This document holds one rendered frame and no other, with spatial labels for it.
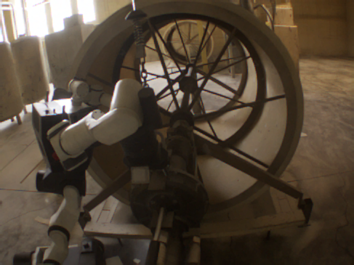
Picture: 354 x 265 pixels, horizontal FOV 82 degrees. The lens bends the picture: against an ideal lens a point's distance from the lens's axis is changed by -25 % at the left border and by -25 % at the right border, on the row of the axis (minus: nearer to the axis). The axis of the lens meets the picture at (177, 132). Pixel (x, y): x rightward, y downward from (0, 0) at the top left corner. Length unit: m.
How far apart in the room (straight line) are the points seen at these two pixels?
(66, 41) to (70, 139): 6.89
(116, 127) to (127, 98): 0.06
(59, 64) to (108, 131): 7.16
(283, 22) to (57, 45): 6.48
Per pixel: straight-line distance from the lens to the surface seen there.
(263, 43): 1.59
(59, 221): 1.49
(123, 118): 0.51
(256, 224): 1.89
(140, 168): 0.66
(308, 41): 12.99
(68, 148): 0.66
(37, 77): 7.63
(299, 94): 1.74
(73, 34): 7.35
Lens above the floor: 1.53
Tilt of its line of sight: 23 degrees down
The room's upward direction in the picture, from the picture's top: 8 degrees counter-clockwise
